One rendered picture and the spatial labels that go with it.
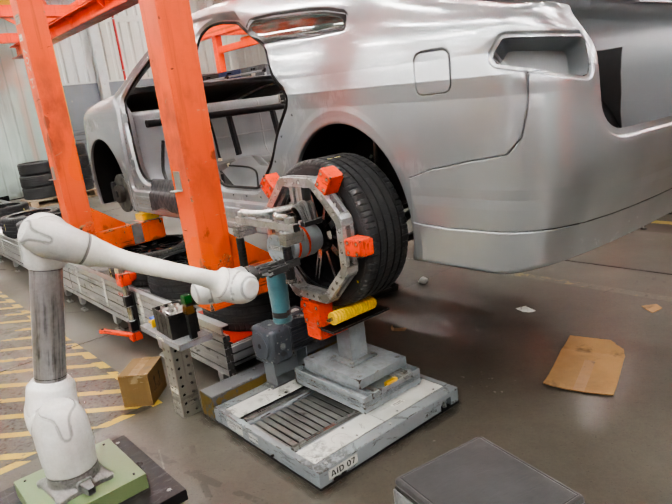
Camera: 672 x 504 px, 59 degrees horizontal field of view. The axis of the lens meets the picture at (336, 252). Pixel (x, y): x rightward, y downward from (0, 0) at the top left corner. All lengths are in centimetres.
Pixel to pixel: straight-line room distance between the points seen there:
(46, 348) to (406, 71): 158
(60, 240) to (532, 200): 149
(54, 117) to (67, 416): 286
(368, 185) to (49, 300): 125
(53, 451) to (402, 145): 159
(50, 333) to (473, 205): 150
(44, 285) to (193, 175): 93
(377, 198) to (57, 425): 139
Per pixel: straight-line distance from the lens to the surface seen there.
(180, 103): 275
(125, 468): 217
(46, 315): 214
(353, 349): 281
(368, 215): 238
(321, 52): 270
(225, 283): 197
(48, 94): 457
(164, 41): 276
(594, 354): 335
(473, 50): 214
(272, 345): 286
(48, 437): 205
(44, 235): 193
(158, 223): 482
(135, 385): 331
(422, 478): 187
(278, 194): 264
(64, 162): 457
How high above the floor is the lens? 144
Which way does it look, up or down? 15 degrees down
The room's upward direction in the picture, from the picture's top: 7 degrees counter-clockwise
